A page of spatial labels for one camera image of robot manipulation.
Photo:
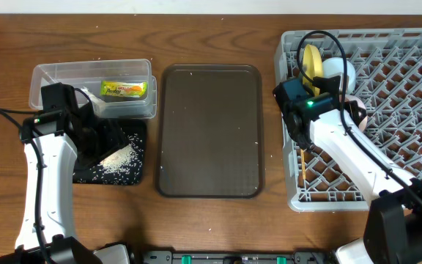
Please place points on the yellow plate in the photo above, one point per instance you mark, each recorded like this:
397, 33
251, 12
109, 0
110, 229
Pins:
312, 62

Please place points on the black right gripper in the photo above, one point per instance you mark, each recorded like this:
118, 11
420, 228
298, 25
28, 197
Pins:
352, 111

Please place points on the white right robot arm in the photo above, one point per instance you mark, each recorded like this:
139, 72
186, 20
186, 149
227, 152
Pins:
393, 232

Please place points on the pile of white rice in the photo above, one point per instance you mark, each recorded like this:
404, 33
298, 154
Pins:
121, 159

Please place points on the white tissue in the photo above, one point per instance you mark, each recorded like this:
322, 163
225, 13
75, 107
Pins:
98, 105

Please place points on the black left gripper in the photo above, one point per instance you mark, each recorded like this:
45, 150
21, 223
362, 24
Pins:
113, 137

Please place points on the clear plastic bin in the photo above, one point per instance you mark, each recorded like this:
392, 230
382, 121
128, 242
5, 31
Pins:
90, 75

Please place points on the white bowl with rice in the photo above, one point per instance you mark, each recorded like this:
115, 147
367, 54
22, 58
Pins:
357, 111

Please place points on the black plastic bin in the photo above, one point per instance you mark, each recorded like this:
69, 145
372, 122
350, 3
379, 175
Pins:
130, 172

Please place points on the dark brown serving tray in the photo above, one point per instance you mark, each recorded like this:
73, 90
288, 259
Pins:
210, 141

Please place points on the green snack wrapper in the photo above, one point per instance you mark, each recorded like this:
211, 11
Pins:
123, 89

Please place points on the light blue bowl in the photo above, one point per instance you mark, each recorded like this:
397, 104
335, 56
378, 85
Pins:
335, 67

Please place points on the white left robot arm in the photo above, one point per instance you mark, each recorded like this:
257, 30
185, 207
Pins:
57, 140

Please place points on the grey dishwasher rack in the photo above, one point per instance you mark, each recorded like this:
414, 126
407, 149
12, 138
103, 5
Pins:
388, 66

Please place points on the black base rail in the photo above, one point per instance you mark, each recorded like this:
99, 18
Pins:
233, 257

